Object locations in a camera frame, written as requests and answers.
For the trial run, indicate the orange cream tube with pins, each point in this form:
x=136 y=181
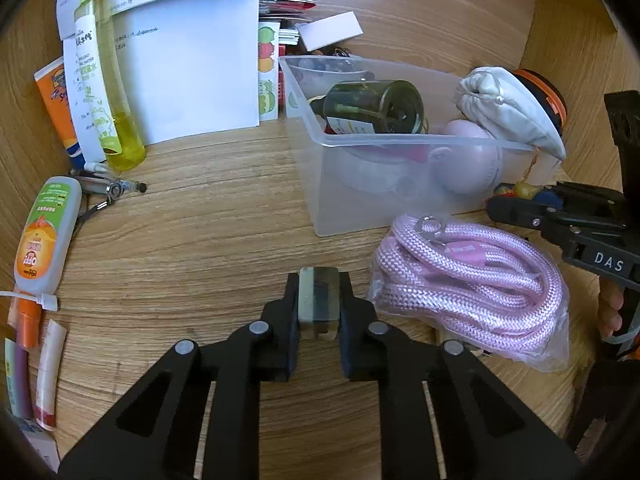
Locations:
x=52 y=100

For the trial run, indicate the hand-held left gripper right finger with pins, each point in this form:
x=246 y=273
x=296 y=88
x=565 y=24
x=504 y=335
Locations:
x=349 y=320

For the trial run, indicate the yellow-green spray bottle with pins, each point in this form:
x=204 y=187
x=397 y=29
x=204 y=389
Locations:
x=117 y=125

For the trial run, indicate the thin black pen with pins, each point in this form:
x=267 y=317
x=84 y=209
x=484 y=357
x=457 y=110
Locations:
x=95 y=211

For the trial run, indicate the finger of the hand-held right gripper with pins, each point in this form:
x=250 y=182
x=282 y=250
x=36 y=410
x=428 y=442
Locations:
x=625 y=120
x=575 y=210

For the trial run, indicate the blank white card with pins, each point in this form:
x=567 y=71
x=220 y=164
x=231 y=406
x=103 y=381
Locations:
x=327 y=30

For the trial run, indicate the black and orange round case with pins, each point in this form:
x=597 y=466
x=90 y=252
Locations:
x=550 y=95

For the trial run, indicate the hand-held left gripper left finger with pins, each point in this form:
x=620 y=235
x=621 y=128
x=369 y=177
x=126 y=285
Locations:
x=287 y=320

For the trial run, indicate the person's right hand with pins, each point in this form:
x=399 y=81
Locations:
x=611 y=312

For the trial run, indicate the large white paper sheet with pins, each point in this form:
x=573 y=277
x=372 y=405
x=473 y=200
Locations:
x=200 y=70

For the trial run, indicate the green and orange flat bottle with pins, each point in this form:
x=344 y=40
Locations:
x=45 y=235

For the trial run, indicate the clear plastic bin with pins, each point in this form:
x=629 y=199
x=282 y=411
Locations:
x=350 y=210

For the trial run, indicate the orange capped tube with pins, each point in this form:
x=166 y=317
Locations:
x=27 y=320

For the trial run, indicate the stack of small booklets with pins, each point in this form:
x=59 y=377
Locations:
x=285 y=5

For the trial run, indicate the white tube with red base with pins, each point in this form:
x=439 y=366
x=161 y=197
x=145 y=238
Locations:
x=50 y=370

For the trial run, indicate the pale green highlighter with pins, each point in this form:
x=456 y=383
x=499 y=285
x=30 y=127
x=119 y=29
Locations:
x=10 y=370

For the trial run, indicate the dark green glass bottle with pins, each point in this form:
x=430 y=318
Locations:
x=380 y=105

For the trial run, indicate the small grey-green block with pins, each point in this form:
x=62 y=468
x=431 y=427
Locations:
x=317 y=305

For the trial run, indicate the pink round case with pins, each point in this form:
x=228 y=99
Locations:
x=465 y=165

